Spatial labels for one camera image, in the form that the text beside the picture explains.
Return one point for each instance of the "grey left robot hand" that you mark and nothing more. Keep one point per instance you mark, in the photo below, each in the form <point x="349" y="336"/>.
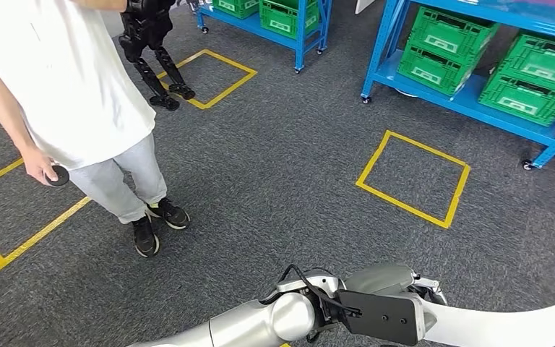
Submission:
<point x="378" y="280"/>

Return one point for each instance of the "person's right hand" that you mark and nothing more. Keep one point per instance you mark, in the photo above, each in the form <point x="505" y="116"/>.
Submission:
<point x="35" y="163"/>

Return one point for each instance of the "black round controller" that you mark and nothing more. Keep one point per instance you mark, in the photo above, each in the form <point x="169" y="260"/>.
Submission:
<point x="59" y="176"/>

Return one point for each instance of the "white curved plastic part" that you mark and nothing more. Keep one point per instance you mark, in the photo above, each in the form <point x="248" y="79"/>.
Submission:
<point x="497" y="325"/>

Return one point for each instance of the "person's right forearm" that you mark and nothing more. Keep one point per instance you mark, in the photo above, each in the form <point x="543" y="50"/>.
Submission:
<point x="0" y="105"/>

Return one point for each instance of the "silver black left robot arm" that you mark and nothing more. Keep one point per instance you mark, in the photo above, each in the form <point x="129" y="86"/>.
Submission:
<point x="244" y="328"/>

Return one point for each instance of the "blue metal workbench rack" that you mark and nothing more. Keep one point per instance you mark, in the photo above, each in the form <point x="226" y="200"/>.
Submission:
<point x="379" y="48"/>

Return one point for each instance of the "blue metal shelf rack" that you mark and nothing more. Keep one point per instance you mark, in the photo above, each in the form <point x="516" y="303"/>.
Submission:
<point x="301" y="43"/>

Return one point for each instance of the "person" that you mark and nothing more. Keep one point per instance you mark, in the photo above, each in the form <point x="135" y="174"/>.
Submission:
<point x="67" y="72"/>

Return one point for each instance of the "folded green plastic crate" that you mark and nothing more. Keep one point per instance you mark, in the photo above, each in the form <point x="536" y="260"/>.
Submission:
<point x="531" y="81"/>
<point x="440" y="52"/>
<point x="234" y="7"/>

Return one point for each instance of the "open green plastic crate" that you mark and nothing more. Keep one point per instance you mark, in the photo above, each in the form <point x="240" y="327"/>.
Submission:
<point x="282" y="19"/>

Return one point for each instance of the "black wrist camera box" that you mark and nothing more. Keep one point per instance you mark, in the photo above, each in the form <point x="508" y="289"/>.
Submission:
<point x="378" y="318"/>

